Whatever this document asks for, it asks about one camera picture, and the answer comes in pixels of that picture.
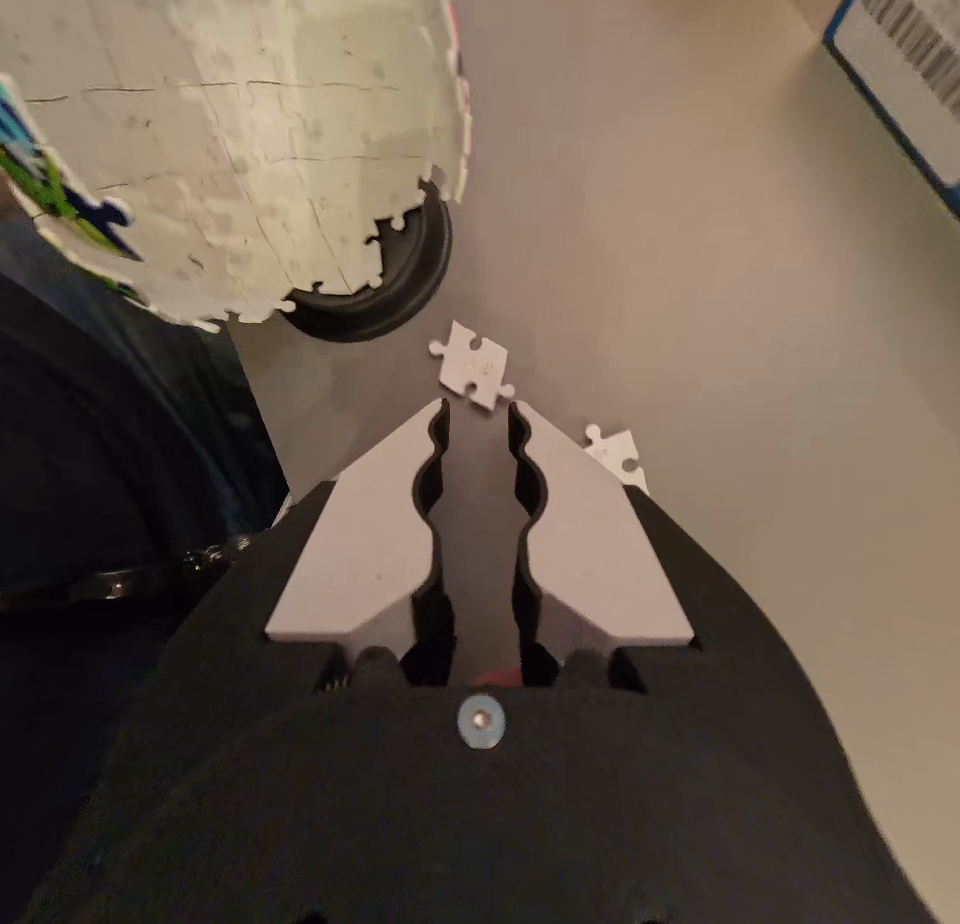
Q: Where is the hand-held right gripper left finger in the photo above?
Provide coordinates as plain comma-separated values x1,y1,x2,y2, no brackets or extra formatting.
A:
264,396,459,666

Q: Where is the blue puzzle box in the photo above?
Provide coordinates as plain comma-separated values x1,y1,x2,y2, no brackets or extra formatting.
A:
821,0,960,224

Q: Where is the black round ball stand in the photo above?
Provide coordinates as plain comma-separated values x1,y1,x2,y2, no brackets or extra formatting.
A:
283,178,456,344

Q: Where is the colourful cartoon puzzle ball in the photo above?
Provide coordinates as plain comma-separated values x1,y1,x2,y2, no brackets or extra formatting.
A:
0,0,475,334

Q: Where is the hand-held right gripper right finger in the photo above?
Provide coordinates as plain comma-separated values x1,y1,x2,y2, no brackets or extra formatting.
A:
507,401,696,666

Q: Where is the white puzzle piece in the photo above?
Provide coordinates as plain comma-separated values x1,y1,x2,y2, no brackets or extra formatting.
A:
427,320,519,414
583,423,651,496

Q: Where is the black lanyard with metal clip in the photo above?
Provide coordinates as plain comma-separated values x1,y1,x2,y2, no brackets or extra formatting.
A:
0,533,256,612

